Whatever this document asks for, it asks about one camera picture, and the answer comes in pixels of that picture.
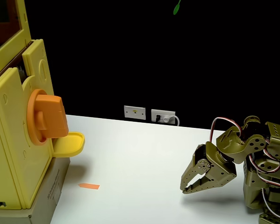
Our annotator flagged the red white servo cable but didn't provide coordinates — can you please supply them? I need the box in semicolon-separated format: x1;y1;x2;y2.
209;117;244;143

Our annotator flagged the orange arrow sticker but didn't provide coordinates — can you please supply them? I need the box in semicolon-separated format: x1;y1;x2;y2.
78;182;101;191

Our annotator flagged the white plug with cable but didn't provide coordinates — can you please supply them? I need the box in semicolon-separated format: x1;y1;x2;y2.
162;114;181;126

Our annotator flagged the yellow toy vending machine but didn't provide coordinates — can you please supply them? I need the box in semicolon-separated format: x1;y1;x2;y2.
0;0;86;210

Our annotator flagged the white wall socket plate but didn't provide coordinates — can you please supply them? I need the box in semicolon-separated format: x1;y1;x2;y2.
151;109;176;124

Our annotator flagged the green leaf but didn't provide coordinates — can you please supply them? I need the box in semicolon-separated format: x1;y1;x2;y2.
172;0;182;16

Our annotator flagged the white blank wall plate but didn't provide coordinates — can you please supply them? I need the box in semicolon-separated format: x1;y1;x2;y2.
123;105;147;121

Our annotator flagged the orange vending machine knob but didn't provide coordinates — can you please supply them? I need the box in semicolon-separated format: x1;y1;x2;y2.
27;89;69;147

